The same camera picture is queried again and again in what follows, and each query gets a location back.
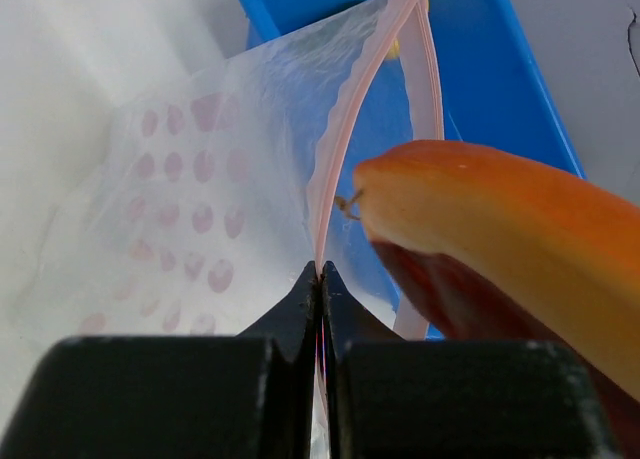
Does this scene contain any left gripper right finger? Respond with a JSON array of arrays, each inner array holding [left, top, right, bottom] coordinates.
[[320, 263, 622, 458]]

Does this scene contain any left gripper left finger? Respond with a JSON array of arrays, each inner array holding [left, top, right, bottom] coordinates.
[[1, 264, 318, 458]]

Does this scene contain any red orange steak slice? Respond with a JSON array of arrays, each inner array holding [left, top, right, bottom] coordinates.
[[353, 140, 639, 458]]

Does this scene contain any clear pink zip top bag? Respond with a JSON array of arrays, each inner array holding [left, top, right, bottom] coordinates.
[[1, 0, 443, 421]]

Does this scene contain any yellow lemon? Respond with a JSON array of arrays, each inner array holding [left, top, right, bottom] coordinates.
[[385, 39, 400, 61]]

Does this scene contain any blue plastic tray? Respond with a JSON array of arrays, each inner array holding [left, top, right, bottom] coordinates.
[[232, 0, 586, 340]]

